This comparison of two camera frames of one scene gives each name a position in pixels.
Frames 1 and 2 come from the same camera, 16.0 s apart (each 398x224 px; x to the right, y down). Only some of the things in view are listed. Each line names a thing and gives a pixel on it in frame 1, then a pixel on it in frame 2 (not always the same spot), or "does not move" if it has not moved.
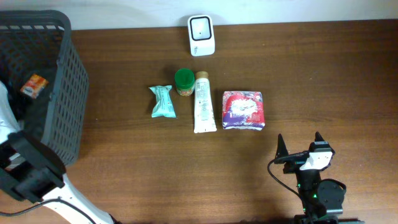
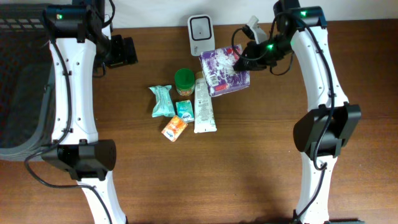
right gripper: (293, 162) to (253, 50)
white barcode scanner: (202, 35) does not move
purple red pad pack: (243, 110) to (221, 76)
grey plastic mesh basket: (40, 43) does not move
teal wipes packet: (163, 106) does not move
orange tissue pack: (34, 86) to (174, 128)
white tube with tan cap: (204, 119) does not move
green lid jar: (185, 79) does not move
